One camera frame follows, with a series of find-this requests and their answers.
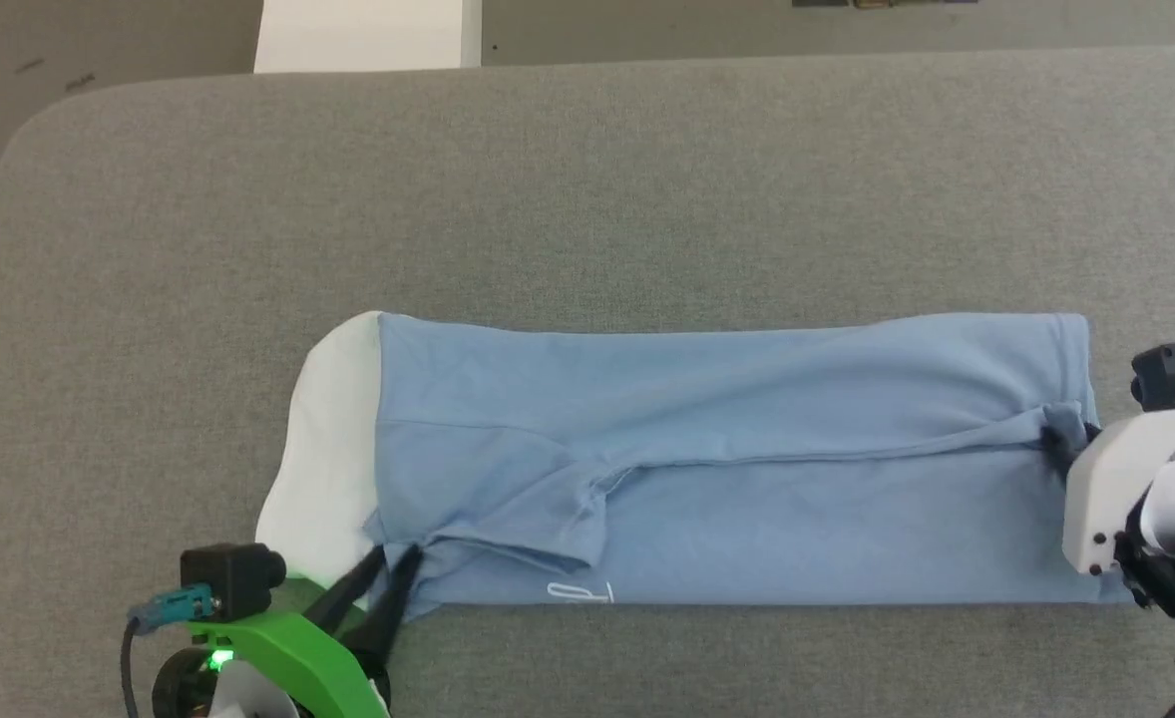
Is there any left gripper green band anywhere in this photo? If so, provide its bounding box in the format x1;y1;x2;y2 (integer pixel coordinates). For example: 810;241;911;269
188;545;425;718

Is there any grey fabric sofa seat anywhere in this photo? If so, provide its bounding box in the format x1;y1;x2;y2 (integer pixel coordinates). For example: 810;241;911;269
0;44;1175;718

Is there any light blue and white garment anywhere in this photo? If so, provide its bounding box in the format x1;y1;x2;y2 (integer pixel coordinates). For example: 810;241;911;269
254;310;1139;623

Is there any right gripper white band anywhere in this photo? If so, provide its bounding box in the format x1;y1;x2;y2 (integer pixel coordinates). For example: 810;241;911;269
1041;406;1175;578

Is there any white rectangular box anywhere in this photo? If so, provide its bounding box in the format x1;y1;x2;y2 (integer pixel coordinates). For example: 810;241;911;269
252;0;484;75

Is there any teal plug grey cable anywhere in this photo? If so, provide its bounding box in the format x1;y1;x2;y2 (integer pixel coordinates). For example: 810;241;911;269
120;586;221;718

